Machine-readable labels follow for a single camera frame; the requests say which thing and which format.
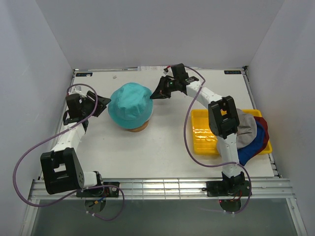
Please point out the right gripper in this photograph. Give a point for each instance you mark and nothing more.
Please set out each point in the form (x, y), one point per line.
(160, 92)

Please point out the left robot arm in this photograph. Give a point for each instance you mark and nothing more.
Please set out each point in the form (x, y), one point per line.
(61, 168)

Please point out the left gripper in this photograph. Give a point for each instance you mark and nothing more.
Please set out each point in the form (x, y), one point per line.
(102, 102)

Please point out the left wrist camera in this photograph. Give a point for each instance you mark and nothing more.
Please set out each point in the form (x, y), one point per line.
(75, 90)

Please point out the dark red hat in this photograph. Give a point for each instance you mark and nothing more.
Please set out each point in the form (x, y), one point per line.
(262, 136)

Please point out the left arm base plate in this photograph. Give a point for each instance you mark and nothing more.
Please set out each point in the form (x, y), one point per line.
(111, 191)

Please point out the teal bucket hat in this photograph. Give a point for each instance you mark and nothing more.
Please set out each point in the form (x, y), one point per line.
(131, 105)

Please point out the grey bucket hat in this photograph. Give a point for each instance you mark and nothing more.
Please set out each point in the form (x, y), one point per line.
(247, 129)

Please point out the paper label strip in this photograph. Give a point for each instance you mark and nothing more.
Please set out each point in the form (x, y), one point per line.
(151, 68)

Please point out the yellow plastic tray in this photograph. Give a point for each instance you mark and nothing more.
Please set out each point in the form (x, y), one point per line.
(205, 142)

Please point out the aluminium front rail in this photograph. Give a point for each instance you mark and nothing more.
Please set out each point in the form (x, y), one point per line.
(189, 188)

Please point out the blue hat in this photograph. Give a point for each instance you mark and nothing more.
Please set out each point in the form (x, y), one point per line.
(246, 153)

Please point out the wooden hat stand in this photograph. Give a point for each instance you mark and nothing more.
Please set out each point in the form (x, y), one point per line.
(139, 129)

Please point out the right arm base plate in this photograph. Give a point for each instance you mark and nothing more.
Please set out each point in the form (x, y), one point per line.
(227, 188)

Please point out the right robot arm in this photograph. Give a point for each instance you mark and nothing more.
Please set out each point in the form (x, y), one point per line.
(222, 116)

